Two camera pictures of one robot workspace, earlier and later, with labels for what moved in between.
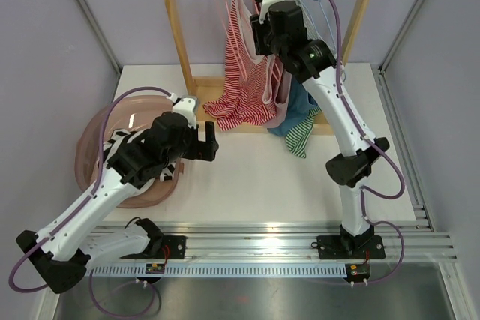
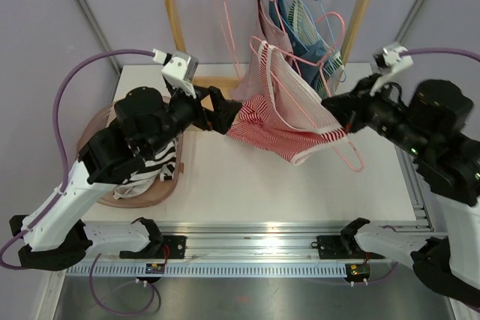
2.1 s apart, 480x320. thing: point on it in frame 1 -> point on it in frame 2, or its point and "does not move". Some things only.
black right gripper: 258,30 -> 350,108
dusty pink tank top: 277,82 -> 266,31
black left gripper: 199,151 -> 222,117
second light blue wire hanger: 319,1 does not move
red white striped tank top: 250,95 -> 288,116
